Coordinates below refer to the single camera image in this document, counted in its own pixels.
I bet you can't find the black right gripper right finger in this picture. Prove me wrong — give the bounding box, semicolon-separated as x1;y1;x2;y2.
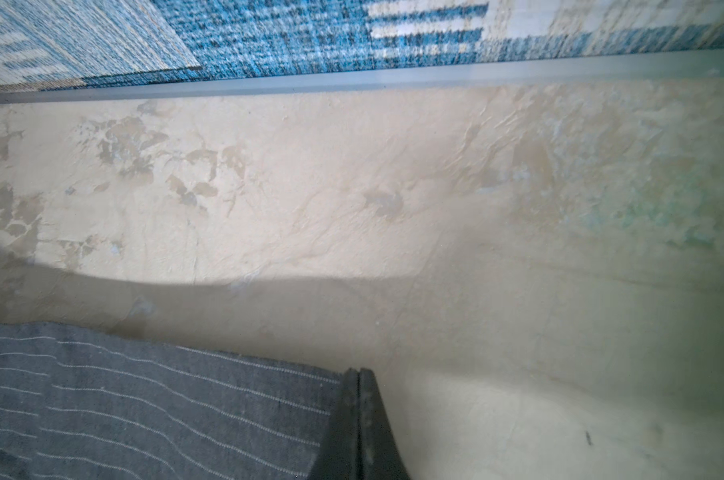
358;369;410;480

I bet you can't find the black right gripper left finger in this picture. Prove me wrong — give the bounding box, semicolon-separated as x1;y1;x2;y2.
308;369;360;480

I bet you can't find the dark grey striped shirt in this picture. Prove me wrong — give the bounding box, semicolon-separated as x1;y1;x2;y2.
0;323;341;479

